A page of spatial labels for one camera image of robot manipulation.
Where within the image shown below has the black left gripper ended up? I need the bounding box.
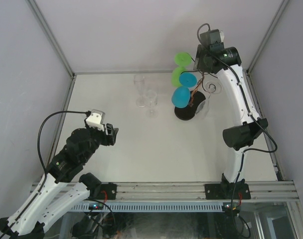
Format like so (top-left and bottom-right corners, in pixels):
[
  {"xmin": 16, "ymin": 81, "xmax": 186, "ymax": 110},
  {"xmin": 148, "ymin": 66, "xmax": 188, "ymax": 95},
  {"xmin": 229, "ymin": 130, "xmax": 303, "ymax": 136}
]
[{"xmin": 81, "ymin": 117, "xmax": 119, "ymax": 163}]

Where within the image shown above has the green plastic wine glass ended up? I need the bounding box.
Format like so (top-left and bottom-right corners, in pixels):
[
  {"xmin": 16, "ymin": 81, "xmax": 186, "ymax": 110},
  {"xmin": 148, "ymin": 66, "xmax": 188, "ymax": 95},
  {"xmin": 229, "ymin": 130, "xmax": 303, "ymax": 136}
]
[{"xmin": 171, "ymin": 52, "xmax": 192, "ymax": 87}]

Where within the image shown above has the clear flute glass front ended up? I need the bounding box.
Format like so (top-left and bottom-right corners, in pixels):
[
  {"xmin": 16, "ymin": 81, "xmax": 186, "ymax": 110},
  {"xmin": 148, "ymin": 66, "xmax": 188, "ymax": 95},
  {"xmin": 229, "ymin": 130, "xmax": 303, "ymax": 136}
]
[{"xmin": 195, "ymin": 81, "xmax": 222, "ymax": 118}]

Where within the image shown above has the blue plastic wine glass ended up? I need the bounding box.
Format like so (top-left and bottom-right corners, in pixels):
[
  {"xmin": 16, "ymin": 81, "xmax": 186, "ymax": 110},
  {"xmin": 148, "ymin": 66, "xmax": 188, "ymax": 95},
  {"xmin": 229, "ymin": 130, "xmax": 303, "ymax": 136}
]
[{"xmin": 171, "ymin": 72, "xmax": 197, "ymax": 108}]

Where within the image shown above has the clear wine glass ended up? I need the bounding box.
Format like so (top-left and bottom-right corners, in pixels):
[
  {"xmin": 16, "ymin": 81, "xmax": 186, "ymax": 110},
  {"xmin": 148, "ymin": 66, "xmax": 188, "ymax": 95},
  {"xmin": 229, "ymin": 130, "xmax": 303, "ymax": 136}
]
[{"xmin": 146, "ymin": 90, "xmax": 158, "ymax": 118}]

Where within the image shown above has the metal wine glass rack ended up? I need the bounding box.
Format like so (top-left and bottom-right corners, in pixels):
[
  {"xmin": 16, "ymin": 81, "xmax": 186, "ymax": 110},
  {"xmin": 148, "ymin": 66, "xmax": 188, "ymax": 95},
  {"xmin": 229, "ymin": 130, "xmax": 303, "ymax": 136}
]
[{"xmin": 174, "ymin": 58, "xmax": 216, "ymax": 121}]

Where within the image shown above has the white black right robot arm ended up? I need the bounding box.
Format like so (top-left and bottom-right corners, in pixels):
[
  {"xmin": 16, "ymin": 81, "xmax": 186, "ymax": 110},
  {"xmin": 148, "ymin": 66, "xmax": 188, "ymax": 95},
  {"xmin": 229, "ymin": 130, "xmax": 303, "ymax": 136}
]
[{"xmin": 194, "ymin": 29, "xmax": 268, "ymax": 199}]

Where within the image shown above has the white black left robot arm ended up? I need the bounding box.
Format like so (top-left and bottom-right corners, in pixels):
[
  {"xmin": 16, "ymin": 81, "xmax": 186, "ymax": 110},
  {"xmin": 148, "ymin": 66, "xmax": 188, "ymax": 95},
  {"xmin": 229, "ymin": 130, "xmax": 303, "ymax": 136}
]
[{"xmin": 0, "ymin": 123, "xmax": 119, "ymax": 239}]

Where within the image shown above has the clear tall champagne flute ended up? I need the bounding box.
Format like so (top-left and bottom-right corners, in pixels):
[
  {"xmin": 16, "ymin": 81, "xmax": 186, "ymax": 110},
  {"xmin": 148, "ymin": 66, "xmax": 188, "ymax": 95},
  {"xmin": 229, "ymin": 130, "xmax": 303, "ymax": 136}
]
[{"xmin": 134, "ymin": 74, "xmax": 146, "ymax": 108}]

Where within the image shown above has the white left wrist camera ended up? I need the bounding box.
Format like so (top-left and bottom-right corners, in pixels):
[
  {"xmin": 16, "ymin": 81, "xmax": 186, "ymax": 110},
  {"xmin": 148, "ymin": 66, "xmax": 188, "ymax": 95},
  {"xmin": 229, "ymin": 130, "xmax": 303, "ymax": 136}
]
[{"xmin": 85, "ymin": 110, "xmax": 105, "ymax": 131}]

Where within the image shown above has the black left camera cable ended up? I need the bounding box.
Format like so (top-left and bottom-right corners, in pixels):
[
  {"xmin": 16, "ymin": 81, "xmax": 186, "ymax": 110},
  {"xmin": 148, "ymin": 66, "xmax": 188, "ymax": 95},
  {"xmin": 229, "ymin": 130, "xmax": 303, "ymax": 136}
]
[{"xmin": 0, "ymin": 111, "xmax": 90, "ymax": 237}]

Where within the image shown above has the black camera cable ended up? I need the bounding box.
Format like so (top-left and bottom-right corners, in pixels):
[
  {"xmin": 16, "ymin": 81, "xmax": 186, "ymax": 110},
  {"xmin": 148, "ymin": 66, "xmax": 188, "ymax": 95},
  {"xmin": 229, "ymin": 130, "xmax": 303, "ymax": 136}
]
[
  {"xmin": 0, "ymin": 111, "xmax": 90, "ymax": 237},
  {"xmin": 196, "ymin": 23, "xmax": 278, "ymax": 195}
]

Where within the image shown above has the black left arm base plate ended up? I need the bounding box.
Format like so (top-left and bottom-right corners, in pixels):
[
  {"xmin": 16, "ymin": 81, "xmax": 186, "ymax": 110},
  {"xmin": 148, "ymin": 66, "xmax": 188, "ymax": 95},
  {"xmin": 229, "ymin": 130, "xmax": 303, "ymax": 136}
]
[{"xmin": 91, "ymin": 183, "xmax": 117, "ymax": 202}]

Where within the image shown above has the black right camera cable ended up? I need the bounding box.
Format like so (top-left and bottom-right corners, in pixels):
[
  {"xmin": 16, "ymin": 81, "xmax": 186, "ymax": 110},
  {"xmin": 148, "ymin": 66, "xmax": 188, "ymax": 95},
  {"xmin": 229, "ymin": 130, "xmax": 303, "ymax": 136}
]
[{"xmin": 196, "ymin": 23, "xmax": 278, "ymax": 195}]

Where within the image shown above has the blue slotted cable duct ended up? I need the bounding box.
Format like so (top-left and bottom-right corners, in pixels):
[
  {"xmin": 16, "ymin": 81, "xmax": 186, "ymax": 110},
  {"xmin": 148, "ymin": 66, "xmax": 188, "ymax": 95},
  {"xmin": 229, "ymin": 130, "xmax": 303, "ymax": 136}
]
[{"xmin": 69, "ymin": 201, "xmax": 223, "ymax": 213}]

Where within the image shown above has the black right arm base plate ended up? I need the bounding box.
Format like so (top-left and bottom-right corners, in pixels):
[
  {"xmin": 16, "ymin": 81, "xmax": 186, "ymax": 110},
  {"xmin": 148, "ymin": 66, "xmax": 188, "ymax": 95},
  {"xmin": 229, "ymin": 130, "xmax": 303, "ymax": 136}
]
[{"xmin": 204, "ymin": 182, "xmax": 251, "ymax": 200}]

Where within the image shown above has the aluminium mounting rail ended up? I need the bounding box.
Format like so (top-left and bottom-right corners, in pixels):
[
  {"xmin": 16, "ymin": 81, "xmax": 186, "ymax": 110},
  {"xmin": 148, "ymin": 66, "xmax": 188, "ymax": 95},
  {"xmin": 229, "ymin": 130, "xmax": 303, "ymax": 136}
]
[{"xmin": 30, "ymin": 181, "xmax": 300, "ymax": 201}]

